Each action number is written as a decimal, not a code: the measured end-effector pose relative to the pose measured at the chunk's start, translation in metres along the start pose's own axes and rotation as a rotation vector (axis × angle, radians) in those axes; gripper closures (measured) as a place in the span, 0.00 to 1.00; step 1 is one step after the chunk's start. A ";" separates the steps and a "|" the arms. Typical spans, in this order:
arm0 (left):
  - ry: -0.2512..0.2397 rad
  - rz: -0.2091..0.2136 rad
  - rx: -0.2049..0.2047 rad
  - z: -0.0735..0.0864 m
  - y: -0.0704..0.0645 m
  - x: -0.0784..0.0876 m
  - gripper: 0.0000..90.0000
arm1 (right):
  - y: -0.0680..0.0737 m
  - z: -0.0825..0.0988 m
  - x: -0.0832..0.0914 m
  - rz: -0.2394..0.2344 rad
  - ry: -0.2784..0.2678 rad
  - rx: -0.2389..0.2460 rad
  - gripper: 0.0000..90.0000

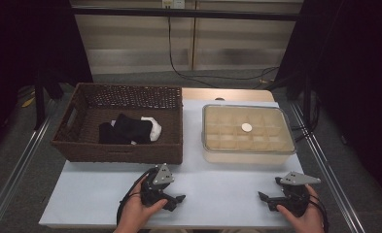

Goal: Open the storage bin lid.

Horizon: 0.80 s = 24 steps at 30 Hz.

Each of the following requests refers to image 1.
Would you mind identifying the person's left hand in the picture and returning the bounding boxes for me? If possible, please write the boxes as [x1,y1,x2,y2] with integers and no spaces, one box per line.
[114,179,169,233]

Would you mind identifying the yellow flat object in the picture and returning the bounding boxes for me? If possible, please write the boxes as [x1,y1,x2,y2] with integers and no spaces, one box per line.
[20,96,37,109]

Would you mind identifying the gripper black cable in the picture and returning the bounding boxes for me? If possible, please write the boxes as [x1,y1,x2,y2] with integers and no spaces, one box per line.
[308,193,330,233]
[116,167,157,226]

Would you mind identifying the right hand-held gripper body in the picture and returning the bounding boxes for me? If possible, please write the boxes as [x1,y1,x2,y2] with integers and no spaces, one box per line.
[274,171,322,218]

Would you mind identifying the white wall outlet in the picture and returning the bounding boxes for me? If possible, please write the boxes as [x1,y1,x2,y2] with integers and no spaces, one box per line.
[161,0,187,10]

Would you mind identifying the cream divided storage box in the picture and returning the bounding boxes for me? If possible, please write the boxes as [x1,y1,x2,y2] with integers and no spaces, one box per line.
[201,104,298,165]

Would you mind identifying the clear plastic box lid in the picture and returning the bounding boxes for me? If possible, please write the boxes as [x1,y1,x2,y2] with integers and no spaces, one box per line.
[201,104,297,155]

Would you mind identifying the brown wicker basket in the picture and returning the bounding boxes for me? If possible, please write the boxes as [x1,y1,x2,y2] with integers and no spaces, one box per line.
[51,82,184,165]

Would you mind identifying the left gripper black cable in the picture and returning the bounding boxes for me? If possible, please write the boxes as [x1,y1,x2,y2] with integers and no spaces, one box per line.
[116,167,157,226]

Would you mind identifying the metal floor rail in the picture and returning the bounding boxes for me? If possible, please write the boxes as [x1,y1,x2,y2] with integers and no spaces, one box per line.
[0,98,58,233]
[289,102,366,233]

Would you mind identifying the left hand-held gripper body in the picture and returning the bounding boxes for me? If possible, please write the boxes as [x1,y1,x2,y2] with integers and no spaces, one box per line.
[140,163,177,209]

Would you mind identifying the dark curtain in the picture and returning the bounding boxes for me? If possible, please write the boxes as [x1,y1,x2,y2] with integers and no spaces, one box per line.
[274,0,382,208]
[0,0,94,163]

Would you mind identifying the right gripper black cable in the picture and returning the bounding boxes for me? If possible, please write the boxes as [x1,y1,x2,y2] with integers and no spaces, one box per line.
[308,193,330,233]

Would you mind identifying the person's right hand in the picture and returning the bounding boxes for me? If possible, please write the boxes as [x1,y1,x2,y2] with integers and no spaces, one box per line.
[276,183,326,233]

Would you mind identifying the black hanging wall cable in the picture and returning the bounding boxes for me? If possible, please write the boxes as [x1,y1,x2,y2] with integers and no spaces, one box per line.
[167,16,280,89]

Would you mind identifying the white sock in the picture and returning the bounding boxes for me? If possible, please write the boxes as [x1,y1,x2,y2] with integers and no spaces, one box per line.
[140,116,163,143]

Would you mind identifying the black floor cables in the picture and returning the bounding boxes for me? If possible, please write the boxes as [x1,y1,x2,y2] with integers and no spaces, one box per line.
[290,93,321,144]

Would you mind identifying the black metal stand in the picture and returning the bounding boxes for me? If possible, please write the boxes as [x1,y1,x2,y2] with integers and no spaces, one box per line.
[33,69,65,131]

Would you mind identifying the black horizontal bar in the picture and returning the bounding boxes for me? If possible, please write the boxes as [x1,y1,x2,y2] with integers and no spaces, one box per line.
[71,7,304,22]

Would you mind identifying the black sock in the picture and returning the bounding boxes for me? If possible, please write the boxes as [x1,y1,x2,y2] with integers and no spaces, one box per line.
[98,113,154,146]

